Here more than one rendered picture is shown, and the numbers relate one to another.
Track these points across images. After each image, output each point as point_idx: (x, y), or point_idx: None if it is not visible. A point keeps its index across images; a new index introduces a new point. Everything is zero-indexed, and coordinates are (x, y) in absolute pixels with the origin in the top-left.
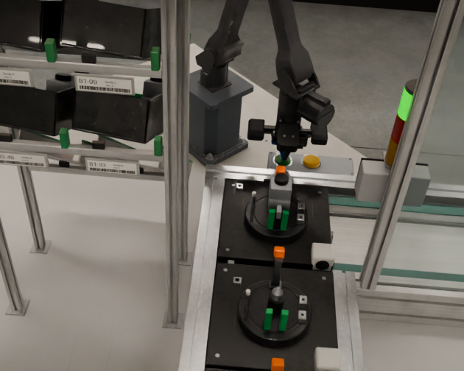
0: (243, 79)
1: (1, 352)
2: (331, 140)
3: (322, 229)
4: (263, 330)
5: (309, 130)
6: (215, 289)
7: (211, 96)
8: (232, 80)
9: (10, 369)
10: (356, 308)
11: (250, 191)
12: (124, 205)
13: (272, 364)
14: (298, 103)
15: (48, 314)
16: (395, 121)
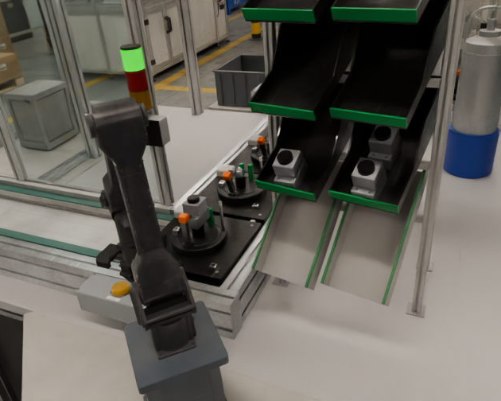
0: (129, 339)
1: None
2: (33, 390)
3: (168, 229)
4: (254, 179)
5: (118, 254)
6: (272, 206)
7: (193, 315)
8: (145, 340)
9: (418, 233)
10: (187, 193)
11: (203, 265)
12: (327, 341)
13: (264, 138)
14: None
15: None
16: (143, 76)
